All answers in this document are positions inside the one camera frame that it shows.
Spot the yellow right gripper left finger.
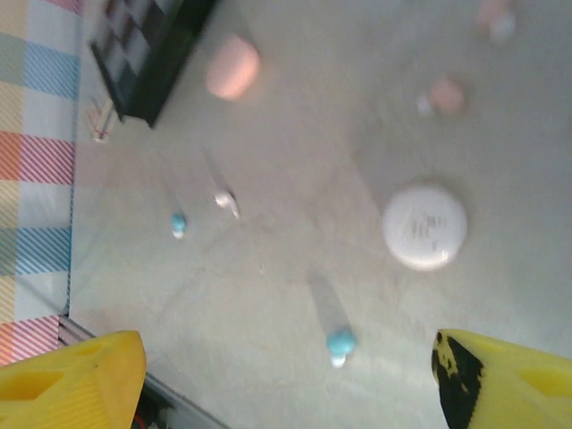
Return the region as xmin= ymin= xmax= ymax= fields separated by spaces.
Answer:
xmin=0 ymin=329 xmax=147 ymax=429

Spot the blue wireless earbud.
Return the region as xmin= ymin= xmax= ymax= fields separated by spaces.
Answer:
xmin=169 ymin=212 xmax=189 ymax=240
xmin=324 ymin=328 xmax=358 ymax=369

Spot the pink wireless earbud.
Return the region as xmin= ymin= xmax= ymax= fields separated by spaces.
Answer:
xmin=416 ymin=78 xmax=467 ymax=119
xmin=475 ymin=0 xmax=518 ymax=43

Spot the white round earbud charging case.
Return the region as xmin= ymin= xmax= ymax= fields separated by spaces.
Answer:
xmin=381 ymin=182 xmax=470 ymax=273

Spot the pink earbud charging case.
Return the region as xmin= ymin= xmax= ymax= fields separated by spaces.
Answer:
xmin=205 ymin=34 xmax=262 ymax=101

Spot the black grey chessboard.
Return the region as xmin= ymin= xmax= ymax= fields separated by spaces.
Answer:
xmin=88 ymin=0 xmax=221 ymax=130

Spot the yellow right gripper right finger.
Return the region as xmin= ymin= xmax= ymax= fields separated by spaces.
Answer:
xmin=430 ymin=328 xmax=572 ymax=429

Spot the white wireless earbud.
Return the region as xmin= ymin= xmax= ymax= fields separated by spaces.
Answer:
xmin=212 ymin=189 xmax=243 ymax=221

